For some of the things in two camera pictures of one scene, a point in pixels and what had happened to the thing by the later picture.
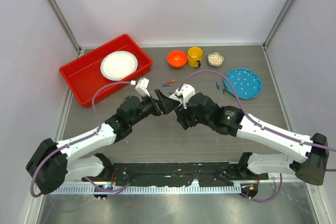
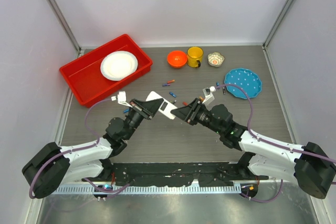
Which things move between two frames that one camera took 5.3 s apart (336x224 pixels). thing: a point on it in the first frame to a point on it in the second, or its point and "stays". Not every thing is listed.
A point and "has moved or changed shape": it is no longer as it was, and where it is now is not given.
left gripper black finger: x=165 y=104 to x=151 y=106
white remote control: x=176 y=97 has moved or changed shape
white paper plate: x=118 y=65 stays
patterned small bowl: x=215 y=59 stays
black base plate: x=207 y=174 stays
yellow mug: x=194 y=55 stays
